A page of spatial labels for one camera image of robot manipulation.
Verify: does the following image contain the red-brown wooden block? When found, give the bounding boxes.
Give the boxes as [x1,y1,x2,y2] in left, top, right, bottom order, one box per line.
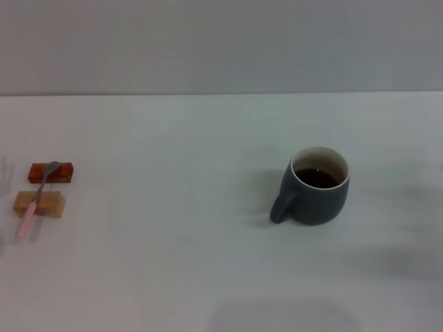
[26,163,76,184]

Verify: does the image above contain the grey ceramic mug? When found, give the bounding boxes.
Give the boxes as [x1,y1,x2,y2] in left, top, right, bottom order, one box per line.
[269,145,351,227]

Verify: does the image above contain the dark coffee liquid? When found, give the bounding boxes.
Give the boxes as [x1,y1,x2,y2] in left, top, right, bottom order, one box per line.
[296,167,342,190]

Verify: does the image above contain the pink handled metal spoon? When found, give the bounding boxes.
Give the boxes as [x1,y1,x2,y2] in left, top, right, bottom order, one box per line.
[15,160,62,239]

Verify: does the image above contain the light wooden block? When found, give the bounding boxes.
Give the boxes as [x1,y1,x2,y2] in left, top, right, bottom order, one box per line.
[12,190,66,219]

